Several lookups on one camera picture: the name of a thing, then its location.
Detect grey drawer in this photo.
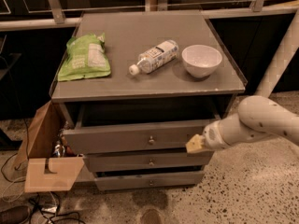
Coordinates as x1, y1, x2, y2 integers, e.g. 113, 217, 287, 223
84, 148, 213, 173
64, 107, 221, 154
94, 171, 204, 191

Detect clear plastic water bottle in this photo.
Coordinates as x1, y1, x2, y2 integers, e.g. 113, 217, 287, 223
129, 40, 178, 76

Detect grey bottom drawer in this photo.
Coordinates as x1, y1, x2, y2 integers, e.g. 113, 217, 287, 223
94, 171, 204, 191

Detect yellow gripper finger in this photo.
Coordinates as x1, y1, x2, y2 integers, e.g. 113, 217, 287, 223
185, 134, 207, 154

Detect dark shoe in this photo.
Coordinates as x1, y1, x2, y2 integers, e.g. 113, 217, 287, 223
0, 205, 31, 224

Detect brown cardboard box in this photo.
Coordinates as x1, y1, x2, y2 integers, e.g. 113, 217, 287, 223
13, 102, 84, 193

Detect grey middle drawer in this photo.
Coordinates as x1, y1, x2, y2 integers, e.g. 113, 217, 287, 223
84, 148, 213, 173

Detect grey wooden drawer cabinet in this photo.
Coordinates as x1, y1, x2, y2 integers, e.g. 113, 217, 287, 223
50, 11, 246, 180

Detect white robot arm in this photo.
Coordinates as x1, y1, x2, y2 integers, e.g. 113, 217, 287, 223
186, 10, 299, 154

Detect grey top drawer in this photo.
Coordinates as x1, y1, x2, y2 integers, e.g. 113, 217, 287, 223
64, 107, 221, 154

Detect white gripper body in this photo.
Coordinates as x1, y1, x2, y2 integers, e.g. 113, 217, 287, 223
203, 121, 230, 150

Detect white ceramic bowl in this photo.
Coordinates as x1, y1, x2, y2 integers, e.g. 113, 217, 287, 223
181, 45, 222, 78

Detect metal railing frame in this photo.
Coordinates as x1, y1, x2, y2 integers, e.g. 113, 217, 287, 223
0, 0, 299, 33

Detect green snack bag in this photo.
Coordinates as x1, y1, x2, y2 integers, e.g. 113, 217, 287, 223
57, 34, 111, 82

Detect snack items in box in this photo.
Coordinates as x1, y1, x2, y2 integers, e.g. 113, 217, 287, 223
52, 123, 75, 158

